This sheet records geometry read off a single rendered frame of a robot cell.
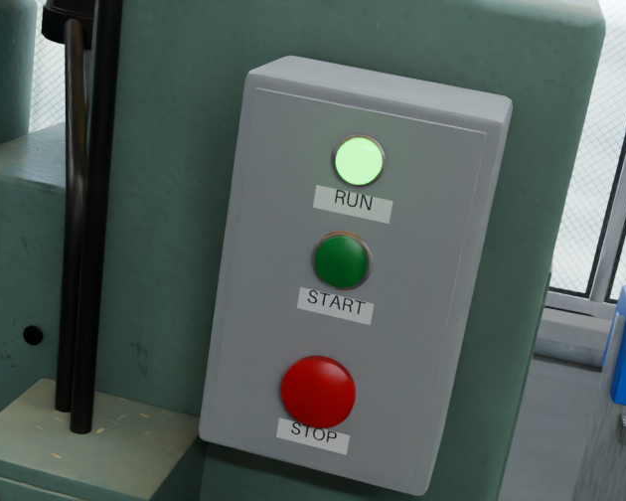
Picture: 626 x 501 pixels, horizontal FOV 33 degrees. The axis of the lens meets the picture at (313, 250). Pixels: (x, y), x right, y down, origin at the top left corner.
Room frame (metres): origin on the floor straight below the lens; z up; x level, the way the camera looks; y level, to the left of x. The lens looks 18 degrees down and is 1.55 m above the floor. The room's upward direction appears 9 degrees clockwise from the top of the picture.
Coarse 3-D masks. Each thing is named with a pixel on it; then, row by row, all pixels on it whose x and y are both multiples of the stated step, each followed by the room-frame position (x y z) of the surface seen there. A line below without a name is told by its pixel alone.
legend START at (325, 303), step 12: (300, 288) 0.39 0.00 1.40; (300, 300) 0.39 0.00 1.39; (312, 300) 0.39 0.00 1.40; (324, 300) 0.39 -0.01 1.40; (336, 300) 0.39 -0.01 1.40; (348, 300) 0.39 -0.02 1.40; (324, 312) 0.39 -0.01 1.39; (336, 312) 0.39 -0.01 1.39; (348, 312) 0.39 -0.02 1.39; (360, 312) 0.39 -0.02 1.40; (372, 312) 0.39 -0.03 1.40
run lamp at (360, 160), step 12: (348, 144) 0.39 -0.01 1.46; (360, 144) 0.38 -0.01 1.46; (372, 144) 0.39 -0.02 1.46; (336, 156) 0.39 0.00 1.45; (348, 156) 0.38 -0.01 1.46; (360, 156) 0.38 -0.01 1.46; (372, 156) 0.38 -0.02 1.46; (384, 156) 0.39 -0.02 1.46; (336, 168) 0.39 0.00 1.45; (348, 168) 0.38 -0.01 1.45; (360, 168) 0.38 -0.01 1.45; (372, 168) 0.38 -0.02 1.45; (384, 168) 0.39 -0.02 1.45; (348, 180) 0.39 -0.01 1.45; (360, 180) 0.38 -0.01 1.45; (372, 180) 0.39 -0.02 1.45
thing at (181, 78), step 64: (128, 0) 0.47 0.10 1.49; (192, 0) 0.47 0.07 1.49; (256, 0) 0.46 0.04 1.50; (320, 0) 0.46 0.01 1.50; (384, 0) 0.45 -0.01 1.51; (448, 0) 0.45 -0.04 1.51; (512, 0) 0.45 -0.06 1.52; (576, 0) 0.47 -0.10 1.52; (128, 64) 0.47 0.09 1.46; (192, 64) 0.47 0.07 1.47; (256, 64) 0.46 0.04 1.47; (384, 64) 0.45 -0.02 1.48; (448, 64) 0.45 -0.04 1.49; (512, 64) 0.44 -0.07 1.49; (576, 64) 0.44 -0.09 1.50; (128, 128) 0.47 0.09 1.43; (192, 128) 0.47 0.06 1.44; (512, 128) 0.44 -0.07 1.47; (576, 128) 0.44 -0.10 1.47; (128, 192) 0.47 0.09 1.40; (192, 192) 0.47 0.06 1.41; (512, 192) 0.44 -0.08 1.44; (128, 256) 0.47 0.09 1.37; (192, 256) 0.46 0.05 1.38; (512, 256) 0.44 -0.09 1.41; (128, 320) 0.47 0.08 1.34; (192, 320) 0.46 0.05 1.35; (512, 320) 0.44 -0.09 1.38; (128, 384) 0.47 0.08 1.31; (192, 384) 0.46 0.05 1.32; (512, 384) 0.44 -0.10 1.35; (448, 448) 0.44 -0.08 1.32
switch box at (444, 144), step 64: (320, 64) 0.44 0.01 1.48; (256, 128) 0.40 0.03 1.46; (320, 128) 0.39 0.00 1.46; (384, 128) 0.39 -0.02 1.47; (448, 128) 0.38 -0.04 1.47; (256, 192) 0.40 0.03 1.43; (384, 192) 0.39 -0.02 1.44; (448, 192) 0.38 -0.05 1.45; (256, 256) 0.40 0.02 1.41; (384, 256) 0.39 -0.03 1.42; (448, 256) 0.38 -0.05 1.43; (256, 320) 0.40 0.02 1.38; (320, 320) 0.39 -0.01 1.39; (384, 320) 0.39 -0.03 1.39; (448, 320) 0.38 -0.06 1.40; (256, 384) 0.39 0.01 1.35; (384, 384) 0.39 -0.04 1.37; (448, 384) 0.38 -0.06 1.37; (256, 448) 0.40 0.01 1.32; (320, 448) 0.39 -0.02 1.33; (384, 448) 0.38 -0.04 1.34
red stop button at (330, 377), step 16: (304, 368) 0.38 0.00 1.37; (320, 368) 0.38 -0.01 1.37; (336, 368) 0.38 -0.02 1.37; (288, 384) 0.38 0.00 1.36; (304, 384) 0.38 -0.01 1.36; (320, 384) 0.38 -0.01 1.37; (336, 384) 0.38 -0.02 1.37; (352, 384) 0.38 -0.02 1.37; (288, 400) 0.38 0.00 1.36; (304, 400) 0.38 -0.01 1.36; (320, 400) 0.38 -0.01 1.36; (336, 400) 0.38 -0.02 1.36; (352, 400) 0.38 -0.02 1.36; (304, 416) 0.38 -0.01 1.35; (320, 416) 0.38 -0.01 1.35; (336, 416) 0.38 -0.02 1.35
